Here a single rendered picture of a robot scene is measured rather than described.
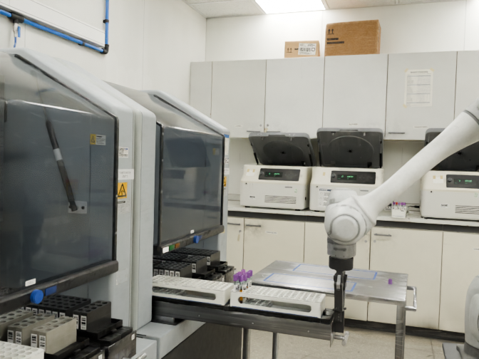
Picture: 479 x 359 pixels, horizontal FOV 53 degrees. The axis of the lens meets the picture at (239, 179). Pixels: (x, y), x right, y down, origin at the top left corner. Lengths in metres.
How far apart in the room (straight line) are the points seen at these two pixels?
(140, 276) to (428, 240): 2.66
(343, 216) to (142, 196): 0.64
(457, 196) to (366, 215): 2.53
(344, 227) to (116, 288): 0.68
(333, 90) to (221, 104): 1.02
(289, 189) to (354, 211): 2.61
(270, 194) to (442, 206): 1.31
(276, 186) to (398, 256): 1.09
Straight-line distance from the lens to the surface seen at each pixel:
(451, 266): 3.88
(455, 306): 3.95
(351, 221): 1.28
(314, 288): 1.86
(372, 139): 4.06
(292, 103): 4.21
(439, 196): 3.81
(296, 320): 1.54
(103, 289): 1.47
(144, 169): 1.55
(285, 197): 3.90
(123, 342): 1.39
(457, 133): 1.52
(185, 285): 1.66
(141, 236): 1.56
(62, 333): 1.29
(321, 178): 3.87
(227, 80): 4.41
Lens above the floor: 1.29
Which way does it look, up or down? 2 degrees down
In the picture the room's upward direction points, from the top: 2 degrees clockwise
